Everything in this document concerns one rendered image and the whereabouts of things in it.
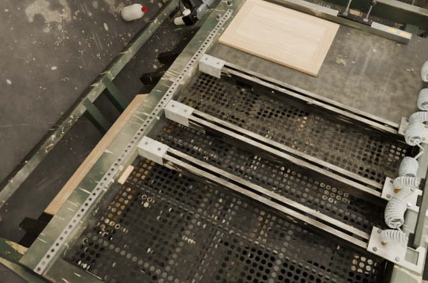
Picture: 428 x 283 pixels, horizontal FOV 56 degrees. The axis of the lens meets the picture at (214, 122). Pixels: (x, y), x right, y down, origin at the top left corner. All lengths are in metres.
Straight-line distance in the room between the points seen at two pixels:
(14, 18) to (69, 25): 0.34
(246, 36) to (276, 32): 0.17
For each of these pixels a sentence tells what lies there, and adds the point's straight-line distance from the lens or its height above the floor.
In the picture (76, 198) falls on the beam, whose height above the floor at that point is 0.84.
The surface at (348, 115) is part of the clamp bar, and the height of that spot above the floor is 1.57.
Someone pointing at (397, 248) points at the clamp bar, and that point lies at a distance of 1.67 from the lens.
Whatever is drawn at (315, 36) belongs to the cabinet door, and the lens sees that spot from 2.39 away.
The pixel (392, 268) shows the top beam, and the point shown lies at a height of 1.86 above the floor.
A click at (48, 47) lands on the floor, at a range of 2.64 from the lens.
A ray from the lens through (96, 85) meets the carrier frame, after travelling 2.57.
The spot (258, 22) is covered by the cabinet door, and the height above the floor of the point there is 1.01.
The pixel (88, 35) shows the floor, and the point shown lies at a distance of 2.80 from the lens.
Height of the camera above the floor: 2.30
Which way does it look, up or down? 40 degrees down
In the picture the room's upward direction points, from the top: 89 degrees clockwise
